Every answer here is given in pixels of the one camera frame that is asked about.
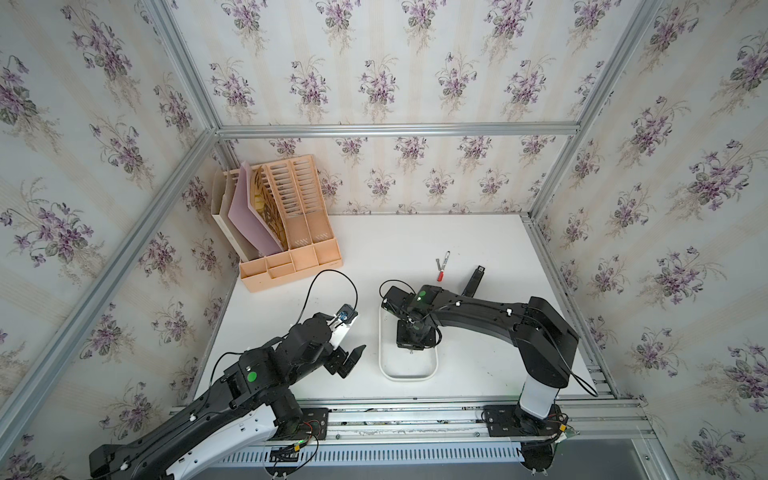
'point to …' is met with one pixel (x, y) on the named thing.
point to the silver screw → (439, 266)
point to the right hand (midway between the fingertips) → (408, 349)
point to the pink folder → (243, 216)
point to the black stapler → (474, 282)
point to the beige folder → (223, 190)
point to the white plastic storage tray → (403, 364)
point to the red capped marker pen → (441, 274)
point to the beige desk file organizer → (290, 195)
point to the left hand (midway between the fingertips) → (354, 337)
